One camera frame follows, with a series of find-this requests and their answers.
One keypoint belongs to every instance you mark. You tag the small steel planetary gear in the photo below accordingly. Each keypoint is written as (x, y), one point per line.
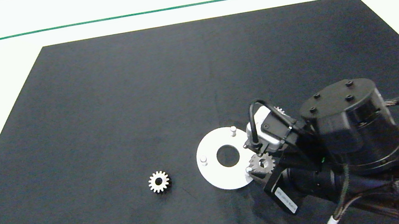
(164, 181)
(279, 109)
(257, 161)

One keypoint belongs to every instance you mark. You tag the round white pin plate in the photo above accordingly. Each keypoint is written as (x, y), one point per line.
(213, 174)

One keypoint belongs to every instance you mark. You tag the boxy wrist camera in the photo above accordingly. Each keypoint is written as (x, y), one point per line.
(274, 127)

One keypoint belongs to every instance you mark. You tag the dark rubber mat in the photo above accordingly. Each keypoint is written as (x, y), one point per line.
(105, 123)

